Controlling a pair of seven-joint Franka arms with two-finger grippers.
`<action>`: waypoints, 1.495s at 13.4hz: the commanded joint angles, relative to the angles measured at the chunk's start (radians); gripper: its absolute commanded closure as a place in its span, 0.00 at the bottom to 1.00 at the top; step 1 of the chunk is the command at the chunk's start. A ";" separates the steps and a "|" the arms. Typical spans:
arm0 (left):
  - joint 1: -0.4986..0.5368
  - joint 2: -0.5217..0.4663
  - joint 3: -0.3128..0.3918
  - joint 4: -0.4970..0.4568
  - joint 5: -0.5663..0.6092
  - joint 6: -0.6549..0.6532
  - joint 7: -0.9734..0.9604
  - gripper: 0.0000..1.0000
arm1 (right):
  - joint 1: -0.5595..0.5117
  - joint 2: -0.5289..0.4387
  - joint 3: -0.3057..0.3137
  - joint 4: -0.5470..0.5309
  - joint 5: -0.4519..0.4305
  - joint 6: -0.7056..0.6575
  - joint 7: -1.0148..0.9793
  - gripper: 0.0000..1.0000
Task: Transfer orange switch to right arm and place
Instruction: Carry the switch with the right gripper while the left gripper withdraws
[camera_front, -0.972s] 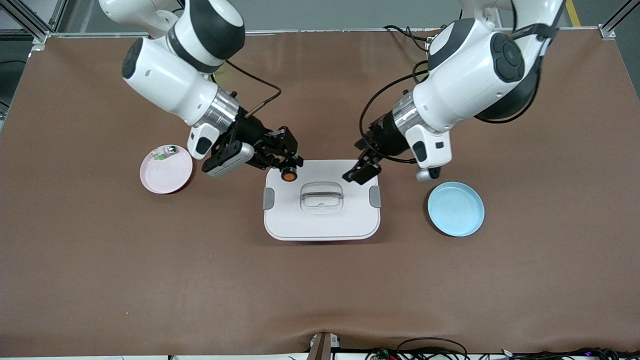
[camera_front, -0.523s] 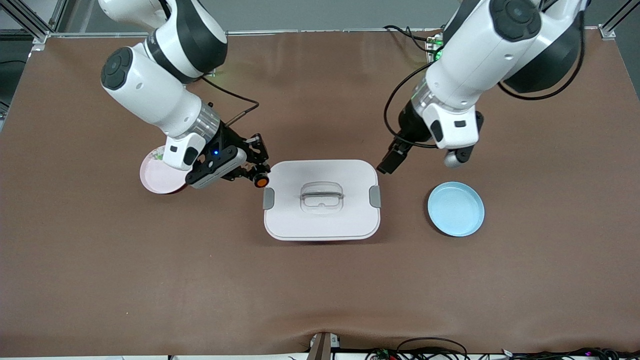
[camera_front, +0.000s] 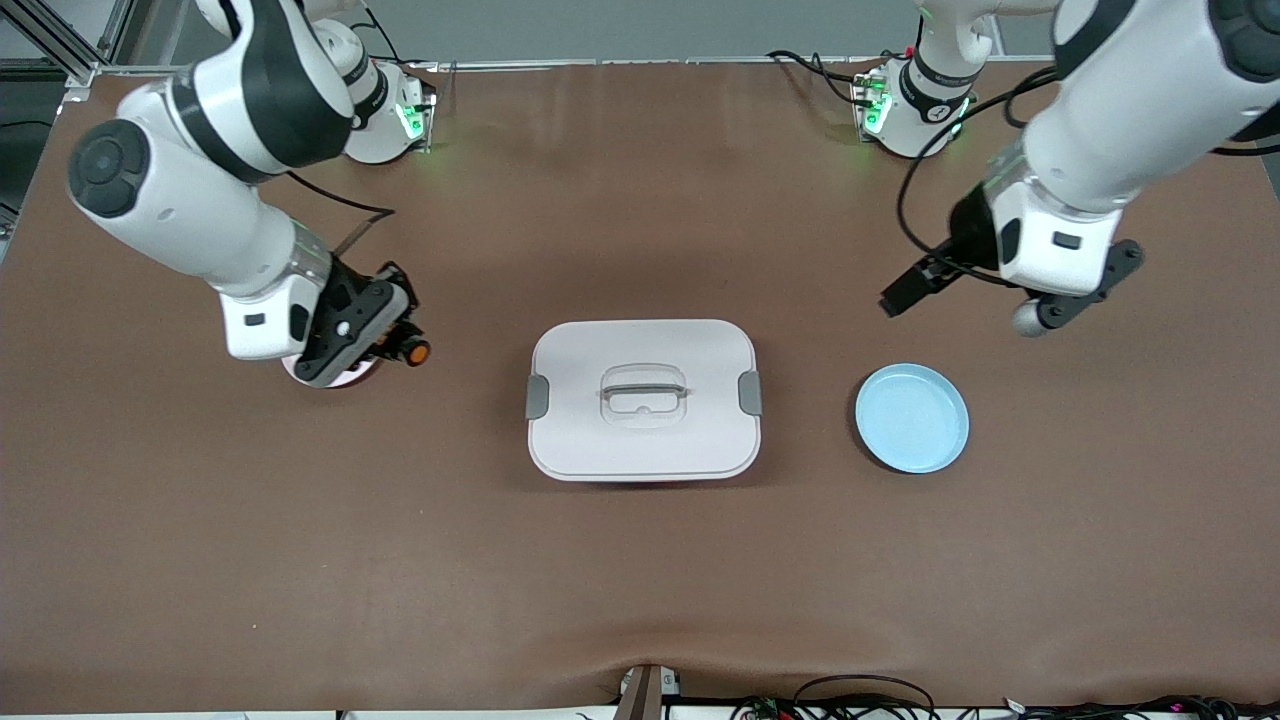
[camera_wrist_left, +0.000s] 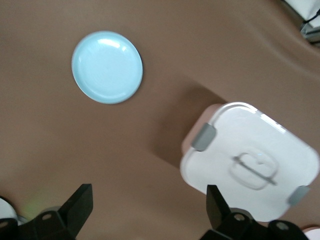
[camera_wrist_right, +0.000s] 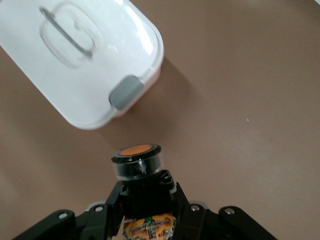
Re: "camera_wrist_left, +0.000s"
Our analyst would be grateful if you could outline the brown table mat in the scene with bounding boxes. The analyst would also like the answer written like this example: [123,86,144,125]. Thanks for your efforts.
[0,0,320,240]

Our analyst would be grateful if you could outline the grey box latch clip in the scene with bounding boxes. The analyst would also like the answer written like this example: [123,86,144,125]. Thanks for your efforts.
[288,185,311,207]
[190,122,218,152]

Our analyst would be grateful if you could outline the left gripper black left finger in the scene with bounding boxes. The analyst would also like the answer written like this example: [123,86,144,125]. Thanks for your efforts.
[17,183,94,240]

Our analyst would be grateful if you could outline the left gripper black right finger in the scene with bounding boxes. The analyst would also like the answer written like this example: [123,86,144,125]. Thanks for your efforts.
[201,184,270,240]

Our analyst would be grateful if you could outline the white lidded storage box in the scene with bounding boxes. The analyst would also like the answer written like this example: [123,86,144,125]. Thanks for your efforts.
[179,100,320,224]

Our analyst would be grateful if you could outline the light blue round plate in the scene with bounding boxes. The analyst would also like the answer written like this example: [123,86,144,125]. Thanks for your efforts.
[71,30,144,106]

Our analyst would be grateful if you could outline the metal table edge bracket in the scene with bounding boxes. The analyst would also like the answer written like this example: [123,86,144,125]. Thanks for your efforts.
[300,20,320,44]

